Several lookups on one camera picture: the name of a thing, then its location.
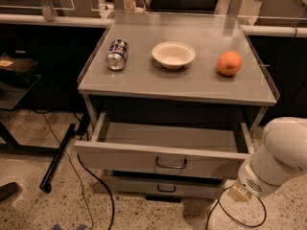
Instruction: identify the grey top drawer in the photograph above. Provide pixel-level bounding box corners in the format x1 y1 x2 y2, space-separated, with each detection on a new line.
75 113 254 178

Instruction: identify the grey drawer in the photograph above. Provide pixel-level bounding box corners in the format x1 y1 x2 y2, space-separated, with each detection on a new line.
75 113 254 178
108 171 224 199

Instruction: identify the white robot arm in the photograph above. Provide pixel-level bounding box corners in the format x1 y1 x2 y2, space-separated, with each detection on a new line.
228 117 307 202

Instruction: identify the grey bottom drawer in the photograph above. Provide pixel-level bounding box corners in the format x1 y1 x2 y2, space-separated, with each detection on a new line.
108 171 224 199

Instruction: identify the grey drawer cabinet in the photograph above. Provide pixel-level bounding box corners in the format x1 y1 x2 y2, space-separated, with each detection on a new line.
78 13 279 124

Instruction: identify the orange fruit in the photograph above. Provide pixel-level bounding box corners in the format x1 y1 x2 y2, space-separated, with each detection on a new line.
217 51 243 77

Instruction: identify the white paper bowl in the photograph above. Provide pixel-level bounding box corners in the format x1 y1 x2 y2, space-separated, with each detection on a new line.
152 42 196 70

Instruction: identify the blue soda can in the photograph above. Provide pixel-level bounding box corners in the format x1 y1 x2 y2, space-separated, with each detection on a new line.
106 38 129 71

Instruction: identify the black metal bar stand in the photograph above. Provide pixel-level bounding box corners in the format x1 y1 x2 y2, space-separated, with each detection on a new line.
39 124 75 194

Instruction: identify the dark shoe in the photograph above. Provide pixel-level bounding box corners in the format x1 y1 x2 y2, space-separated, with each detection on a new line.
0 182 20 204

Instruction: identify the dark side cart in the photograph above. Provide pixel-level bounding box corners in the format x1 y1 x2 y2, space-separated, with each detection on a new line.
0 51 41 110

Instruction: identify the black floor cable right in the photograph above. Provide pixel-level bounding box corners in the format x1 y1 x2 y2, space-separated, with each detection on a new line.
205 195 268 230

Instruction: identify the black floor cable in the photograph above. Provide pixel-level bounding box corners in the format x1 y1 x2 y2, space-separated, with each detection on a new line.
76 112 116 230
205 195 268 230

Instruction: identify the black top drawer handle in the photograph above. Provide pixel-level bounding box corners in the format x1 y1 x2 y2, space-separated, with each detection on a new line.
155 157 187 170

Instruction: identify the black floor cable left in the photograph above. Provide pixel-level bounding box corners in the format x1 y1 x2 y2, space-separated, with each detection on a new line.
76 112 116 230

